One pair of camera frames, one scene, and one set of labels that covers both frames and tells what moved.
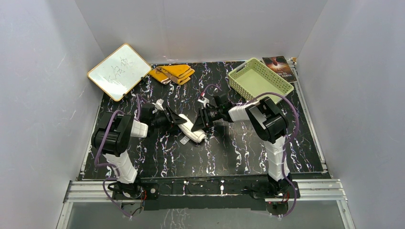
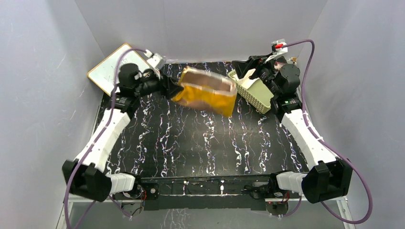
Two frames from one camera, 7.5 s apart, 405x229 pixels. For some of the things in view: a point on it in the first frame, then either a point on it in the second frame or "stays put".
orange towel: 178,74 → 207,91
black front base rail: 161,193 stays put
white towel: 198,136 → 246,82
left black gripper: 173,118 → 166,87
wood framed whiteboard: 120,72 stays put
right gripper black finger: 201,121 → 242,67
